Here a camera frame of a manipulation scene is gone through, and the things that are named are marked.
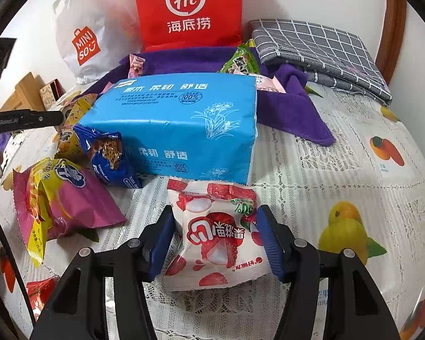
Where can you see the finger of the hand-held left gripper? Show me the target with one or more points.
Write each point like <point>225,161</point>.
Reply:
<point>42,118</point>

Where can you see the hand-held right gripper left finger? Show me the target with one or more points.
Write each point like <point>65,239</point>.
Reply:
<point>161,244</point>

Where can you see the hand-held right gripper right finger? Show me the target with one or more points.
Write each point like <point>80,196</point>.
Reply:
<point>271,244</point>

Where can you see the yellow triangular snack packet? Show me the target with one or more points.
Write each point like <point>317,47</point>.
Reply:
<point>72,134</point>

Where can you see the white red lychee snack packet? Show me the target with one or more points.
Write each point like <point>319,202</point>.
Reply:
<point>212,244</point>

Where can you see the dark blue snack packet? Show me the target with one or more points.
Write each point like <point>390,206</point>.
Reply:
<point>109,159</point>

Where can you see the yellow pink snack bag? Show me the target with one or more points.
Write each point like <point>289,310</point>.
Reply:
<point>67,205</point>

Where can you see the long pink snack packet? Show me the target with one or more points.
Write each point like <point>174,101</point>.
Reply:
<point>136,65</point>

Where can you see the pink white snack packet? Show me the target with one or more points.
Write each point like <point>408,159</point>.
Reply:
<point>269,83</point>

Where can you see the green snack packet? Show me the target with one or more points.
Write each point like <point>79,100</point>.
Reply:
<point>242,60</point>

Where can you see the wooden nightstand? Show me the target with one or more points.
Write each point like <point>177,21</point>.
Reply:
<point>21,94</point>

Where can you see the patterned brown box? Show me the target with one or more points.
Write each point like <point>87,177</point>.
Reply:
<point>51,94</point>

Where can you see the white plastic shopping bag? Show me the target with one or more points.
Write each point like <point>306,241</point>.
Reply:
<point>88,24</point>

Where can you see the blue tissue pack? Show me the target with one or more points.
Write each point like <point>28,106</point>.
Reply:
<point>184,113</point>

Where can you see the purple towel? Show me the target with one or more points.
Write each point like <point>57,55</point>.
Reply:
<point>297,106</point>

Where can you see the red paper bag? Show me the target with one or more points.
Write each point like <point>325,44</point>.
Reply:
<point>187,10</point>

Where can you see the grey checked folded cloth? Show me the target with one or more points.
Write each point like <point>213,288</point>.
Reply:
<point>322,60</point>

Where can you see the small yellow wrapper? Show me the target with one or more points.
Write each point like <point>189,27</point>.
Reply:
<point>250,43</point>

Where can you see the brown wooden door frame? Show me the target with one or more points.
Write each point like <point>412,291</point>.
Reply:
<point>393,32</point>

